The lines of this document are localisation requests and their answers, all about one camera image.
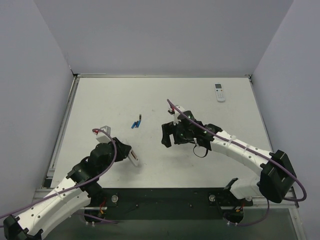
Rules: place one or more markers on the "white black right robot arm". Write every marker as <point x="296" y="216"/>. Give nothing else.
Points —
<point x="274" y="173"/>

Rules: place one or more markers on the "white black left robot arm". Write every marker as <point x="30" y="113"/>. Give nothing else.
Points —
<point x="75" y="191"/>

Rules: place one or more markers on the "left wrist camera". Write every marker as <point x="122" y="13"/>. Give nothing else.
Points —
<point x="101" y="137"/>

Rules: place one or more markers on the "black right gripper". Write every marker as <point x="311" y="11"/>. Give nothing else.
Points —
<point x="173" y="133"/>

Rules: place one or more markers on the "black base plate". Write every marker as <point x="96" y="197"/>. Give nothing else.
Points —
<point x="123" y="204"/>

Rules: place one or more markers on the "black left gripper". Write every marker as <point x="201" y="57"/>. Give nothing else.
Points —
<point x="124" y="151"/>

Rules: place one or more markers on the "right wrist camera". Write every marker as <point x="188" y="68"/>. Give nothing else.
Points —
<point x="173" y="111"/>

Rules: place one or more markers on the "small white remote control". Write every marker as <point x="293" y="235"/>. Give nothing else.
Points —
<point x="219" y="92"/>

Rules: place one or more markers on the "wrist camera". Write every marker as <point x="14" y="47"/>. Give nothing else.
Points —
<point x="101" y="137"/>
<point x="173" y="111"/>

